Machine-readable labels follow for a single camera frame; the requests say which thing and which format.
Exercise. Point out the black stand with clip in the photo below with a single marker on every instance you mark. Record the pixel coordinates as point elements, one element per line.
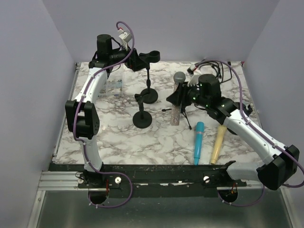
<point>141,119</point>

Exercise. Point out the black tall mic stand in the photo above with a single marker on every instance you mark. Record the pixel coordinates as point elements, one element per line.
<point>152,97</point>

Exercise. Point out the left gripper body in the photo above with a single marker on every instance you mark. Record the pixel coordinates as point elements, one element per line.
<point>130,63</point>

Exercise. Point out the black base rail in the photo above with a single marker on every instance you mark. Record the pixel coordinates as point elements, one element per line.
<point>154,181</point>

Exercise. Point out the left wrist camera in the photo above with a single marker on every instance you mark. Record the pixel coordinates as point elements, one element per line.
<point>125,37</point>

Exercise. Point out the black tripod shock mount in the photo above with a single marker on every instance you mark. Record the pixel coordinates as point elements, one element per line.
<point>186,116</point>

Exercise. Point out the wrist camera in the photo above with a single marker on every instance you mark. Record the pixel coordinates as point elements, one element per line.
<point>194,73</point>
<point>125,37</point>

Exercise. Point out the black shock mount round-base stand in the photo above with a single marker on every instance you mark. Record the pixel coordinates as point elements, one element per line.
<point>247,109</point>

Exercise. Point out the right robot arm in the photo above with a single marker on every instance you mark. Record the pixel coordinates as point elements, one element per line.
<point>279,162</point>

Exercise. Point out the yellow microphone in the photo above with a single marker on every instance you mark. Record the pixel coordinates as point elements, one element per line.
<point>217,145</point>

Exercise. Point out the blue microphone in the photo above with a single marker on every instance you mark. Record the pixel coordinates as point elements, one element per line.
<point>198,142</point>

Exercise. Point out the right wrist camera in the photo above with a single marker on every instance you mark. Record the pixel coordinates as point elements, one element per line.
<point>194,73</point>

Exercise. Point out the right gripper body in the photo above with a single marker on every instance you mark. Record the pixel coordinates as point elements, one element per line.
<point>190,94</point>

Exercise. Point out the clear plastic parts box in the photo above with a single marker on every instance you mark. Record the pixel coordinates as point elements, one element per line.
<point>113,85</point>

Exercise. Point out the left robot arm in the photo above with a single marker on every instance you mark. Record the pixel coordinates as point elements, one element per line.
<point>81,115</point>

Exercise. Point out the glitter microphone silver head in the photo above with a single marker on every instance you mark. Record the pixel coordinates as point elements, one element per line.
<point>179,78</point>

